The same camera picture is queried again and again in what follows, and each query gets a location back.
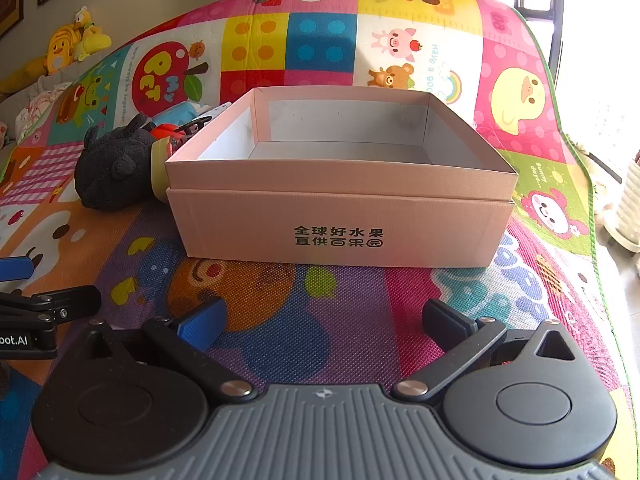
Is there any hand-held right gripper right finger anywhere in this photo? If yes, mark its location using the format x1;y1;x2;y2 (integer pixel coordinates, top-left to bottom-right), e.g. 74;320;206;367
391;299;577;404

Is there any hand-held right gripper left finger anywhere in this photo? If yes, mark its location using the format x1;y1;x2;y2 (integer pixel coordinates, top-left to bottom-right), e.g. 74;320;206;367
86;296;257;403

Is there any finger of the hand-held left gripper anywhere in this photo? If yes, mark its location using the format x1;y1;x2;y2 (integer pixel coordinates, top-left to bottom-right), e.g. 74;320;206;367
0;285;102;325
0;256;36;282

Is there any pink cardboard box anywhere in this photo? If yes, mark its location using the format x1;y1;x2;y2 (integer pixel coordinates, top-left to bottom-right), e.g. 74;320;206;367
165;86;519;268

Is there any black plush toy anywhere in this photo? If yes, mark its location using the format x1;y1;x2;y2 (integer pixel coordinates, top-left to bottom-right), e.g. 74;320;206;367
74;112;168;212

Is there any red small toy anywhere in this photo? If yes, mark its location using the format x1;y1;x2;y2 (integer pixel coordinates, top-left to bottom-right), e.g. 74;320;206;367
149;121;180;141

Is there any black hair clip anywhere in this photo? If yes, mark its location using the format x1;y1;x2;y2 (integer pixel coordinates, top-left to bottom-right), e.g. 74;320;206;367
172;116;213;137

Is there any blue wet wipes packet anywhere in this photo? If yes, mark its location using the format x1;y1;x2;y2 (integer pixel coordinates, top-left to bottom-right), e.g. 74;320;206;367
152;101;213;126

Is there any colourful cartoon play mat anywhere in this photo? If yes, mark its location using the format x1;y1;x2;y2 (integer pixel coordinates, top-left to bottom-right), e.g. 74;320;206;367
0;0;626;480

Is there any white ribbed planter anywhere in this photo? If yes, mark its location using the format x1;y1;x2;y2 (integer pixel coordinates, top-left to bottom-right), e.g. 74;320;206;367
602;160;640;253

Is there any yellow duck plush toy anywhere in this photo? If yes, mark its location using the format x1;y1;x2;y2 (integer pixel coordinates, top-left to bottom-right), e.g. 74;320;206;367
45;25;83;73

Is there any small yellow plush toy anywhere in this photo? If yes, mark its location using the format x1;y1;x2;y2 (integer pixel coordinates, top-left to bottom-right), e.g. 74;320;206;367
72;6;113;61

